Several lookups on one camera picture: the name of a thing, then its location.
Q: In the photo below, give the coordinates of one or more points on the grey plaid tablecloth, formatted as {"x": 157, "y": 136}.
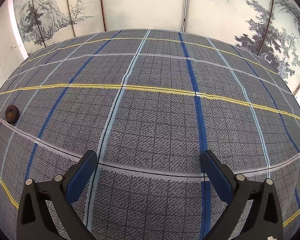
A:
{"x": 148, "y": 102}

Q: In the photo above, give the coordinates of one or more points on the dark brown fruit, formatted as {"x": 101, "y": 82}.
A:
{"x": 12, "y": 114}

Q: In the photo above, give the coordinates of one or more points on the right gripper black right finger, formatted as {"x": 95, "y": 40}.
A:
{"x": 253, "y": 209}

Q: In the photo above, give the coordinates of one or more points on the painted folding screen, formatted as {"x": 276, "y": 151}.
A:
{"x": 268, "y": 28}

